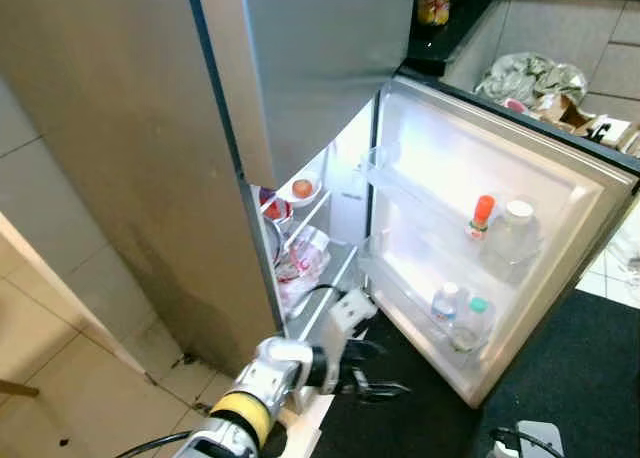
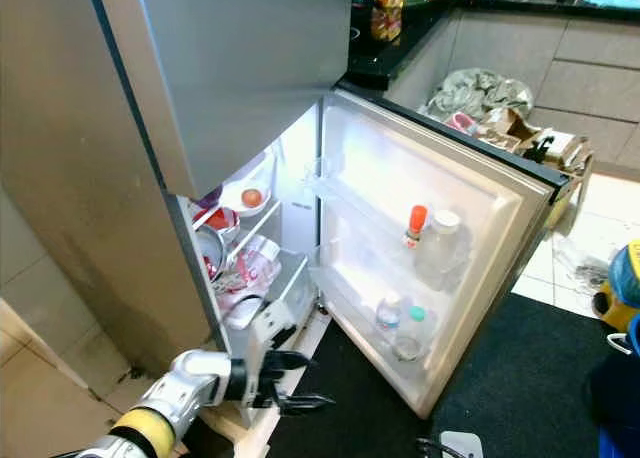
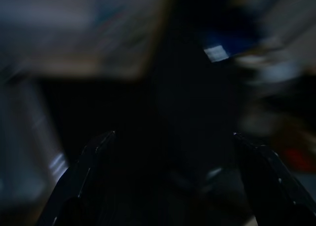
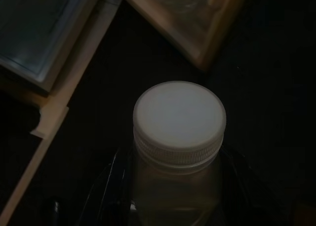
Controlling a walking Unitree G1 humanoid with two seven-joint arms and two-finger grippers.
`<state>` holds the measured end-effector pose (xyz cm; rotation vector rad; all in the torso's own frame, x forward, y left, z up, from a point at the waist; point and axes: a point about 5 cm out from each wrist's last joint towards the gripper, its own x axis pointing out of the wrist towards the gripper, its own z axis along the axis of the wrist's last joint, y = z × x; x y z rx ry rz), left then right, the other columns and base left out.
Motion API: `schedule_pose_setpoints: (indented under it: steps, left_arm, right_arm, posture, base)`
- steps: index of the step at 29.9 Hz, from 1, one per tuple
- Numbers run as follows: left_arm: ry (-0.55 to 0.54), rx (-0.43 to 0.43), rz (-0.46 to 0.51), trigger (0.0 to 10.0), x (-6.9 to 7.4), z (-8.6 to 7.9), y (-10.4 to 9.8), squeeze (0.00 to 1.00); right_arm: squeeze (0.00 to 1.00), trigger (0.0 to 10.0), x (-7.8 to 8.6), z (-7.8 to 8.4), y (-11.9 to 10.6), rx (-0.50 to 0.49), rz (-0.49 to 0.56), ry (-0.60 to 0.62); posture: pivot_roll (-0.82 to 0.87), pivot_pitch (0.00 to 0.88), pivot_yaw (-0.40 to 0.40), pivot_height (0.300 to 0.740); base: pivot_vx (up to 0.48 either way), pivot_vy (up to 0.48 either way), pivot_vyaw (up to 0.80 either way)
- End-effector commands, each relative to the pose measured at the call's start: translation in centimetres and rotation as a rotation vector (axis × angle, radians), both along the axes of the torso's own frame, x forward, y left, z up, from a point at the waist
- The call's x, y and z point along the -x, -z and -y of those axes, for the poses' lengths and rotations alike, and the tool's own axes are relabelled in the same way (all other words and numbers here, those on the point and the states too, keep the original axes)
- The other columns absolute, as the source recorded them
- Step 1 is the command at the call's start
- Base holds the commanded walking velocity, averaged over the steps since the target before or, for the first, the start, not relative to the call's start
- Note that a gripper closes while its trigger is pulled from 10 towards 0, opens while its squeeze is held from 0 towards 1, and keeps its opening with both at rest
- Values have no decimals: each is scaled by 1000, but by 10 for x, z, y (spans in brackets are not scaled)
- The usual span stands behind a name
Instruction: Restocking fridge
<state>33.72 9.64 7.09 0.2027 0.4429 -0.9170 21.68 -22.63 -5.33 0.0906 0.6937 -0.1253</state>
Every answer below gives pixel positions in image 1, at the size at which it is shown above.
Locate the silver fridge door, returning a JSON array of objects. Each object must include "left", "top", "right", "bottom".
[{"left": 358, "top": 73, "right": 640, "bottom": 409}]

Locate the light wooden board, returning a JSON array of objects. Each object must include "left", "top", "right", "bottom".
[{"left": 283, "top": 386, "right": 336, "bottom": 458}]

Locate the small labelled water bottle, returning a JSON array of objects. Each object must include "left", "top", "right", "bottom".
[{"left": 431, "top": 282, "right": 462, "bottom": 325}]

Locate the teal cap water bottle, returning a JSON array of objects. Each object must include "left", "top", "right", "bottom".
[{"left": 449, "top": 296, "right": 494, "bottom": 355}]

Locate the red print plastic bag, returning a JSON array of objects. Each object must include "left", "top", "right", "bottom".
[{"left": 279, "top": 227, "right": 332, "bottom": 310}]

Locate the steel pot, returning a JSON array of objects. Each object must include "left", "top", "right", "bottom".
[{"left": 264, "top": 218, "right": 287, "bottom": 270}]

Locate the red bowl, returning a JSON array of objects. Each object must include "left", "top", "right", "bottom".
[{"left": 259, "top": 193, "right": 295, "bottom": 225}]

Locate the white bowl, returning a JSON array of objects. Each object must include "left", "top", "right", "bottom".
[{"left": 284, "top": 174, "right": 324, "bottom": 210}]

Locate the red cap sauce bottle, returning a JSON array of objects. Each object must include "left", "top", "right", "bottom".
[{"left": 467, "top": 194, "right": 497, "bottom": 242}]

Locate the wide white lid bottle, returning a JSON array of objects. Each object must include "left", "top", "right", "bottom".
[{"left": 489, "top": 199, "right": 542, "bottom": 280}]

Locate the black floor mat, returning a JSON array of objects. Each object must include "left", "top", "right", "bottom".
[{"left": 310, "top": 290, "right": 640, "bottom": 458}]

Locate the black top kitchen counter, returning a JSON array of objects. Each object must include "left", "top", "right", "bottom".
[{"left": 405, "top": 0, "right": 640, "bottom": 159}]

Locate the grey crumpled plastic bag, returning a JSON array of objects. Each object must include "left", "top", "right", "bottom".
[{"left": 473, "top": 53, "right": 591, "bottom": 107}]

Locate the silver refrigerator body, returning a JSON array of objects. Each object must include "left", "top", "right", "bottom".
[{"left": 0, "top": 0, "right": 381, "bottom": 379}]

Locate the yellow snack jar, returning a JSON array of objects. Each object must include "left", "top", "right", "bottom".
[{"left": 416, "top": 0, "right": 454, "bottom": 28}]

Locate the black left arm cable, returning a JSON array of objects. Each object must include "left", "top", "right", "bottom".
[{"left": 113, "top": 430, "right": 193, "bottom": 458}]

